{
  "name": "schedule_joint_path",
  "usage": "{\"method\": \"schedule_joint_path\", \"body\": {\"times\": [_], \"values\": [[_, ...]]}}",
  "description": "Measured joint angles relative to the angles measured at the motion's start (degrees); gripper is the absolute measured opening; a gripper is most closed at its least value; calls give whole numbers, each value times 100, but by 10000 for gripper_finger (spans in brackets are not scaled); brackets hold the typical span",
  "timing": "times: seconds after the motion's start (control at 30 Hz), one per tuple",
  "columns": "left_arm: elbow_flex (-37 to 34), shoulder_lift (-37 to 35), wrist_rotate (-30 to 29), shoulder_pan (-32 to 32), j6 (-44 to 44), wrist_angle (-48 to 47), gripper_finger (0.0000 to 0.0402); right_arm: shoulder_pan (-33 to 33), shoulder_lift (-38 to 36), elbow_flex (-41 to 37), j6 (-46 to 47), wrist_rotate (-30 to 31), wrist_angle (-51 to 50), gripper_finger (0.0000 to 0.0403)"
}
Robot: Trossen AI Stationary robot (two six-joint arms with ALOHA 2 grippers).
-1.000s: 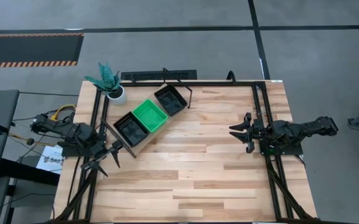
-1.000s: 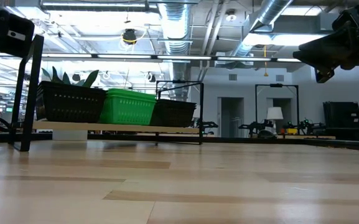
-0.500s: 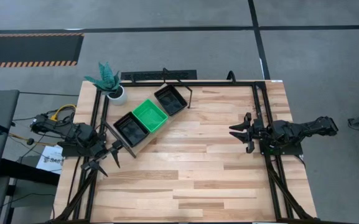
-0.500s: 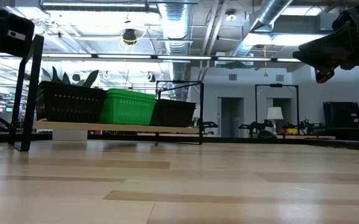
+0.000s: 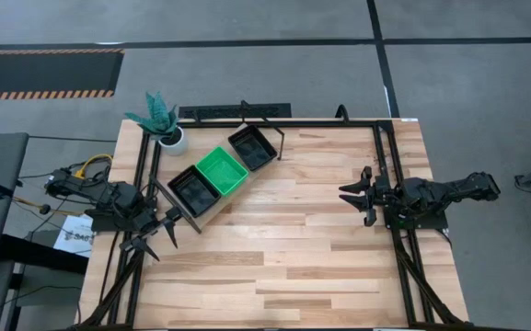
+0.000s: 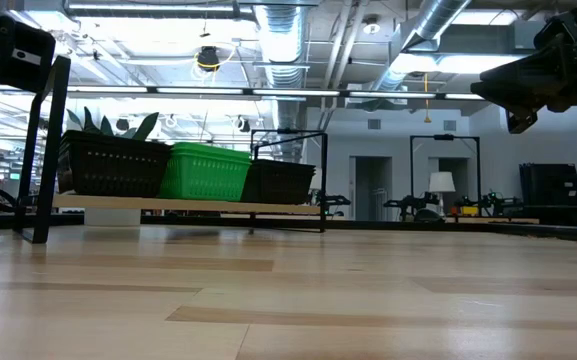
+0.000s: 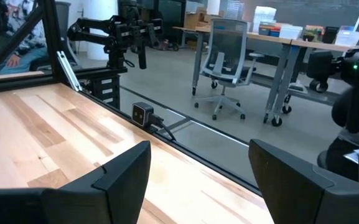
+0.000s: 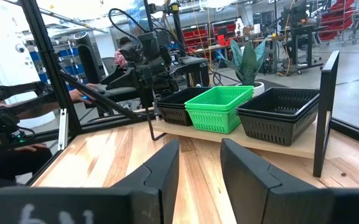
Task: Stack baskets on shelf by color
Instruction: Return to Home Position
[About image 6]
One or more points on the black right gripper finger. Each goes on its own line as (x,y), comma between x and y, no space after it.
(523,80)
(520,120)

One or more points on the black background robot arm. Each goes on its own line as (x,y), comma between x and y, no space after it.
(408,202)
(335,201)
(493,202)

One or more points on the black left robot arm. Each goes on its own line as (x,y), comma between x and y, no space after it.
(8,45)

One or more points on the black-framed wooden shelf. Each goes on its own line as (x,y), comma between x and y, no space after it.
(50,150)

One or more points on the black equipment cart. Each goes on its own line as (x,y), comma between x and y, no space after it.
(548,190)

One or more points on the grey door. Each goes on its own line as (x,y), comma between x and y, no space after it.
(370,185)
(463,175)

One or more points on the yellow hanging pendant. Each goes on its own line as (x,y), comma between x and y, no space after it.
(426,117)

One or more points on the white table lamp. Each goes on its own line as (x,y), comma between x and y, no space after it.
(441,181)

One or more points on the wooden background table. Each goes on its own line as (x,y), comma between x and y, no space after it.
(508,220)

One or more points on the small yellow object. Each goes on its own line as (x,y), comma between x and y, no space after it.
(470,211)

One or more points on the black background rig frame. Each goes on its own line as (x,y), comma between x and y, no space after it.
(443,136)

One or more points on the silver ventilation duct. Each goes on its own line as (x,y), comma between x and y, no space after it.
(283,45)
(433,20)

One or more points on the long ceiling light rail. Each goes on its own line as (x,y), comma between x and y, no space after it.
(293,92)

